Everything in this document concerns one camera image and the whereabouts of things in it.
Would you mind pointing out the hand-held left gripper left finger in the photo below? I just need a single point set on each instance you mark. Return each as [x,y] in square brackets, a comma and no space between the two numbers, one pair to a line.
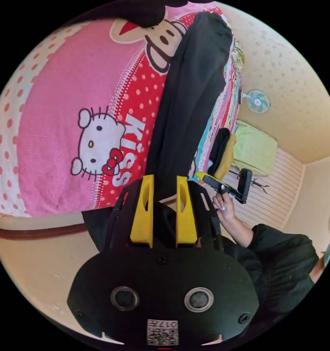
[139,230]

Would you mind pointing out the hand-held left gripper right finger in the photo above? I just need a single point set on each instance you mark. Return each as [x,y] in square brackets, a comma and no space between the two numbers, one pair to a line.
[186,230]

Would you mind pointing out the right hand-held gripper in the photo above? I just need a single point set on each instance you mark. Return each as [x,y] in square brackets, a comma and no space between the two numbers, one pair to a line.
[213,182]

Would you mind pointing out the black pants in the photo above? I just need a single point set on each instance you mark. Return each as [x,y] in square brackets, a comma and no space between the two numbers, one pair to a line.
[192,90]

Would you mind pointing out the person's right forearm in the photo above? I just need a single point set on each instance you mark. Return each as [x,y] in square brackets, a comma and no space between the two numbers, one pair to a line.
[237,230]

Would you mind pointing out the person's right hand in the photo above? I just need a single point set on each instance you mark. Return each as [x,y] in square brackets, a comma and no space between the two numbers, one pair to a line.
[225,208]

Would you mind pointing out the pile of clothes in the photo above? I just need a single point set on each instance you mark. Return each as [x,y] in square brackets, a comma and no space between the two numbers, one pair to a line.
[222,153]

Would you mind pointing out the green pillow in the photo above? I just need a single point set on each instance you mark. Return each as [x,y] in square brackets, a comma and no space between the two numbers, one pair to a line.
[254,148]

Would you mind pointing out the person's body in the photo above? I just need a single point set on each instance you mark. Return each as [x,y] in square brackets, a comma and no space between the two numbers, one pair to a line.
[280,263]

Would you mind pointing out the bed with pink printed sheet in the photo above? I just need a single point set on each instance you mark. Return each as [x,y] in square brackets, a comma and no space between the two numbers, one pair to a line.
[71,82]

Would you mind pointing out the wall fan with teal blades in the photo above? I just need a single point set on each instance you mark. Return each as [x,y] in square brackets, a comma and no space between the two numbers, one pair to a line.
[258,101]

